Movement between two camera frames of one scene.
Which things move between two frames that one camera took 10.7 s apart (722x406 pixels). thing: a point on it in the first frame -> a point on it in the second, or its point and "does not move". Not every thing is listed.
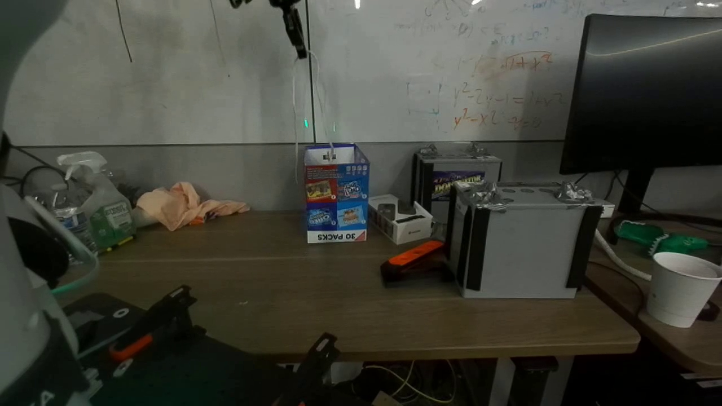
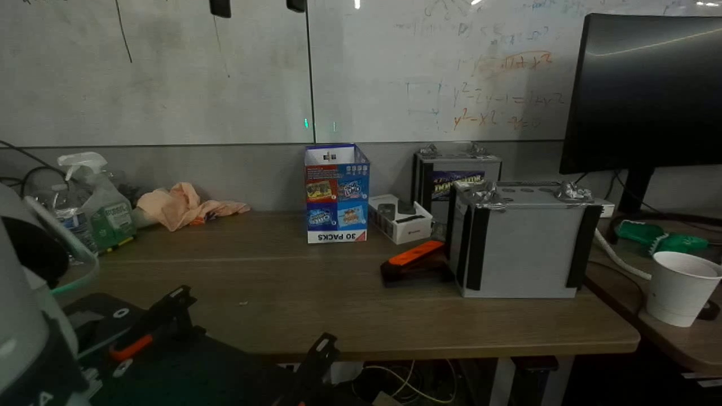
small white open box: x=401 y=227 does not move
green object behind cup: x=659 y=241 does not move
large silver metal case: x=522 y=241 does not move
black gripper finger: x=293 y=24 -> x=222 y=7
